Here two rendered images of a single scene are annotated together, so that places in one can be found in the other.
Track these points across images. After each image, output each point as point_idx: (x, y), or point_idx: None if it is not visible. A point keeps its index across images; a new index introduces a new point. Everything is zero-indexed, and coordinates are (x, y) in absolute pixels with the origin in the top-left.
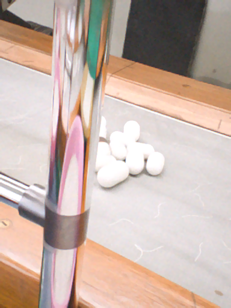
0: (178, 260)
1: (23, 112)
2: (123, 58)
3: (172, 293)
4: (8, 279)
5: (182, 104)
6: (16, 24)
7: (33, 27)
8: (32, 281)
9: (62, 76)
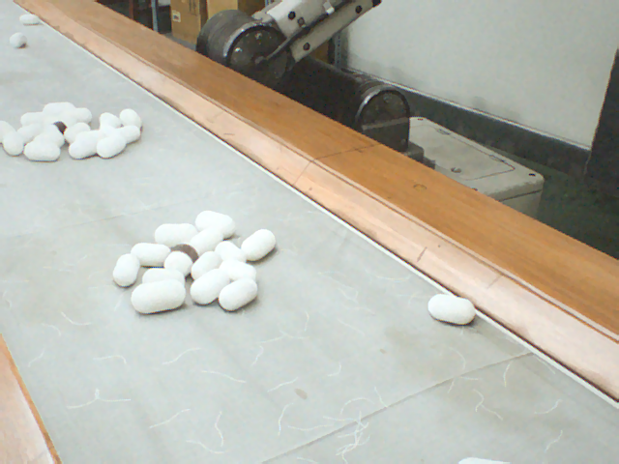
0: (129, 420)
1: (151, 202)
2: (365, 136)
3: (25, 442)
4: None
5: (383, 216)
6: (328, 79)
7: (358, 83)
8: None
9: None
